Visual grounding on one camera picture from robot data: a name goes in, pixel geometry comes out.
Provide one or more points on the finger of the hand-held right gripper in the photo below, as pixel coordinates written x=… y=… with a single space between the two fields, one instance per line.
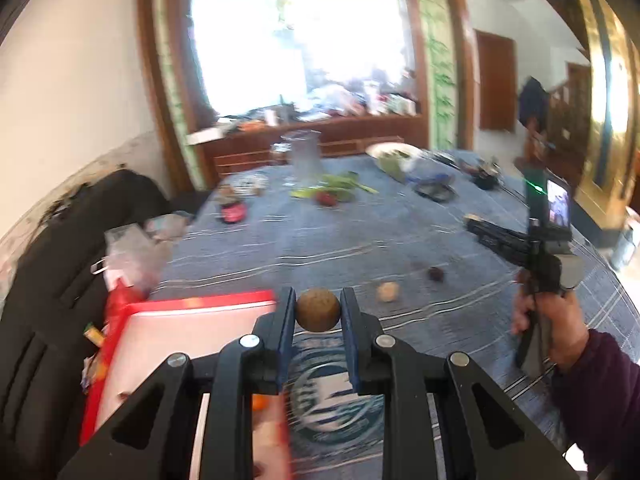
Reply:
x=497 y=240

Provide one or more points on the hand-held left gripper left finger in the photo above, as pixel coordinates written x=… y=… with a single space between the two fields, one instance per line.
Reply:
x=286 y=340

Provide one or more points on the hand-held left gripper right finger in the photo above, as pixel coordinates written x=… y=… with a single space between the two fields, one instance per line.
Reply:
x=350 y=340

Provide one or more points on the brown kiwi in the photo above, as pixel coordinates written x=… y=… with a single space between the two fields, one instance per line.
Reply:
x=318 y=310

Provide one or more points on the white fruit piece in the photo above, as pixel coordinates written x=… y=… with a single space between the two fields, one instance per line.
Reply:
x=388 y=291

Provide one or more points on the orange mandarin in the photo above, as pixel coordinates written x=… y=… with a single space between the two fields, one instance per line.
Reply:
x=259 y=403

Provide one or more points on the dark red date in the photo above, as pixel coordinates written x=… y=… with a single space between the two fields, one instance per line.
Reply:
x=436 y=273

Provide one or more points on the red cardboard box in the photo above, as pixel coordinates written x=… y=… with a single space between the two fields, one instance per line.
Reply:
x=200 y=330

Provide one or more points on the person's right forearm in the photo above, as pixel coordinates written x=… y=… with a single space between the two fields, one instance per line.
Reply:
x=605 y=400

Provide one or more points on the person's right hand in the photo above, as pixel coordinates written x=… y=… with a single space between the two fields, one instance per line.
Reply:
x=565 y=325

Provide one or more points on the black mug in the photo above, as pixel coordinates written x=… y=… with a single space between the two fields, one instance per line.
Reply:
x=485 y=177

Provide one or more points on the white floor appliance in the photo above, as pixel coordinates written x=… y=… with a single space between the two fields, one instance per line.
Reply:
x=627 y=240

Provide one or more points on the blue plaid tablecloth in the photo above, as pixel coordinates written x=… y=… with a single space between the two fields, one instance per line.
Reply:
x=400 y=240

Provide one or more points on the white bowl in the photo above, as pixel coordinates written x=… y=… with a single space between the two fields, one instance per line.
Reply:
x=395 y=150

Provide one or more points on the pink lidded jar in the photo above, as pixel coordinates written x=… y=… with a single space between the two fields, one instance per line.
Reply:
x=233 y=212

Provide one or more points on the dark blue jacket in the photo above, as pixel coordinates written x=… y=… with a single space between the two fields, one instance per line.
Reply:
x=532 y=102

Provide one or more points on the wooden stair railing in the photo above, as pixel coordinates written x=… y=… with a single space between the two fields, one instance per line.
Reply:
x=567 y=115

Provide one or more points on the small red tomato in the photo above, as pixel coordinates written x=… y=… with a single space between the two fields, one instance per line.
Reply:
x=325 y=198

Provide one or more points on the green leafy vegetables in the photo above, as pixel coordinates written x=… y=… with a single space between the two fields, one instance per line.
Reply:
x=340 y=185

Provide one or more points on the wooden door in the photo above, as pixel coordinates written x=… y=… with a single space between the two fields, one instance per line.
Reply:
x=495 y=82

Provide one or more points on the glass ashtray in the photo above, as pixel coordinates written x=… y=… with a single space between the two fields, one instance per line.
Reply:
x=248 y=183

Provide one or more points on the clear plastic bag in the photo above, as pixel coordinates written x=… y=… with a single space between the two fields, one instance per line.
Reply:
x=140 y=250

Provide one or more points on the clear glass pitcher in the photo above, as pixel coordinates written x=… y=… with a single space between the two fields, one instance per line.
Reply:
x=302 y=157

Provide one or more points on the golden framed panel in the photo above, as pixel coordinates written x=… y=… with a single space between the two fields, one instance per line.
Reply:
x=607 y=85

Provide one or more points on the wooden sideboard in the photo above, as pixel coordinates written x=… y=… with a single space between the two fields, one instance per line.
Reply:
x=250 y=147

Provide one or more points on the flat white box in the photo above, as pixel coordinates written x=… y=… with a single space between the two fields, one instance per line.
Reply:
x=205 y=136

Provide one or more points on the black sofa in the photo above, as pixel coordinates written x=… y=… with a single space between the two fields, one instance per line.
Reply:
x=60 y=290

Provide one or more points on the bright window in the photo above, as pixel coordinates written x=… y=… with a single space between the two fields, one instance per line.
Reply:
x=280 y=35

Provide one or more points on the bamboo wall decoration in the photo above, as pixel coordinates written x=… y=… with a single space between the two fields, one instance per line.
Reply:
x=439 y=60

